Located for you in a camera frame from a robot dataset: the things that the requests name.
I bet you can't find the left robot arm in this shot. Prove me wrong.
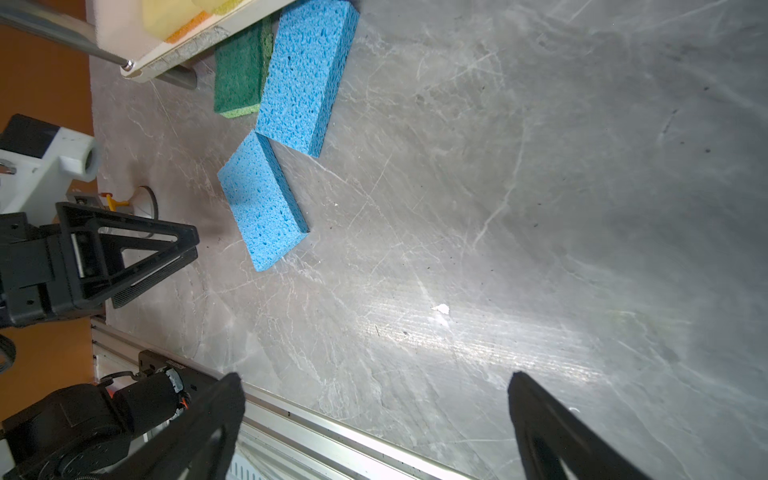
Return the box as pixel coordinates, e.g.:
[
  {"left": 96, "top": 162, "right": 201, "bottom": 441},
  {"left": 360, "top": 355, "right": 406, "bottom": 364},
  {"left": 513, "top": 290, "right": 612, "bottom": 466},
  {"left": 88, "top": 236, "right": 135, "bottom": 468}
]
[{"left": 1, "top": 202, "right": 214, "bottom": 479}]

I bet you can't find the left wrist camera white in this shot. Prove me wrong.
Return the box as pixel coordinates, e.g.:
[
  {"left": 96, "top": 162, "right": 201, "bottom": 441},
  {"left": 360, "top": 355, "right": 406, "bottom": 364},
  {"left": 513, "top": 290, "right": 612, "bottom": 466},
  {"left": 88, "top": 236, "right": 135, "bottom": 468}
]
[{"left": 1, "top": 114, "right": 100, "bottom": 225}]

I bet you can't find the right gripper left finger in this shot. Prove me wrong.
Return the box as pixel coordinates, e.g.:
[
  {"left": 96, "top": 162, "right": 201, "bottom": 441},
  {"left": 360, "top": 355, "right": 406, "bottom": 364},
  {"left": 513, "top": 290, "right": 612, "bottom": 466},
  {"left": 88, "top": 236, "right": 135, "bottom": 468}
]
[{"left": 107, "top": 373, "right": 246, "bottom": 479}]

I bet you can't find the blue sponge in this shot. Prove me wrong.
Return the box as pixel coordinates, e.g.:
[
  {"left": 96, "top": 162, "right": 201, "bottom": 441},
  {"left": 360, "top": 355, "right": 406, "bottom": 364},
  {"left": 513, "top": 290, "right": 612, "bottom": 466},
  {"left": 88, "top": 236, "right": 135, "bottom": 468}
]
[
  {"left": 256, "top": 0, "right": 359, "bottom": 159},
  {"left": 218, "top": 131, "right": 309, "bottom": 272}
]

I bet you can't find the yellow foam sponge front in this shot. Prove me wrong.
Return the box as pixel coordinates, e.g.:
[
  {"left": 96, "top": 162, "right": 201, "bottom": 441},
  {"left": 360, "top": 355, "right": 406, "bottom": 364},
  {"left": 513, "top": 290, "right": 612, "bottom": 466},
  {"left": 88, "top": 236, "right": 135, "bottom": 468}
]
[{"left": 141, "top": 0, "right": 210, "bottom": 43}]

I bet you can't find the yellow foam sponge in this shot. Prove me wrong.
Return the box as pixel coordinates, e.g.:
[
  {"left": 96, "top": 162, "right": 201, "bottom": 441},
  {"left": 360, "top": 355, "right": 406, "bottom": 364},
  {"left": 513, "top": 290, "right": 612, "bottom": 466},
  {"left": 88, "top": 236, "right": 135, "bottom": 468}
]
[
  {"left": 192, "top": 0, "right": 242, "bottom": 15},
  {"left": 141, "top": 0, "right": 210, "bottom": 43}
]

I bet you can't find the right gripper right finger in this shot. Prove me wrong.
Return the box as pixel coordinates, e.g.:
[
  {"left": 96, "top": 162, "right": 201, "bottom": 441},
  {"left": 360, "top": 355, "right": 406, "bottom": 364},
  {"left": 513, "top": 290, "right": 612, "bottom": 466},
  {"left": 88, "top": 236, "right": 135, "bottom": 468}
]
[{"left": 507, "top": 371, "right": 648, "bottom": 479}]

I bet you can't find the pale pink foam sponge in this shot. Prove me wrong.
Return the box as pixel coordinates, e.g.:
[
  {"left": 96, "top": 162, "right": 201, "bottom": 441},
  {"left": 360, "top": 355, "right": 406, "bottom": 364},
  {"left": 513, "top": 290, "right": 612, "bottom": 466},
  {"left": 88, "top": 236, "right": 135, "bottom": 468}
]
[{"left": 90, "top": 0, "right": 162, "bottom": 61}]

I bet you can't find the green scouring sponge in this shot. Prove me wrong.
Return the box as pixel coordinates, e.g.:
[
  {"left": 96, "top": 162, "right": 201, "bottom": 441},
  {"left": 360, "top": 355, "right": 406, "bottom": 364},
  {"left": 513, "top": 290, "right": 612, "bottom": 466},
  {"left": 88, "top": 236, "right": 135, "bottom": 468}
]
[{"left": 214, "top": 17, "right": 274, "bottom": 119}]

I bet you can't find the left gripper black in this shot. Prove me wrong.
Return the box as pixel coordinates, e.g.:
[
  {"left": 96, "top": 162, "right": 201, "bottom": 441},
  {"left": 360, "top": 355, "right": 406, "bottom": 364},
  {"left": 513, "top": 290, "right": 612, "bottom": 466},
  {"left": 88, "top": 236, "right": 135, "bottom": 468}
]
[{"left": 1, "top": 202, "right": 199, "bottom": 328}]

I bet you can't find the white two-tier shelf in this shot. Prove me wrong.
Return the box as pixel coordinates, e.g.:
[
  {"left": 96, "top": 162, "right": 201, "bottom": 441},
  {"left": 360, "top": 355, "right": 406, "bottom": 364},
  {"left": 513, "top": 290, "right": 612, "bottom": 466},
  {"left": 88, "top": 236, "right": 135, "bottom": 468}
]
[{"left": 1, "top": 1, "right": 290, "bottom": 90}]

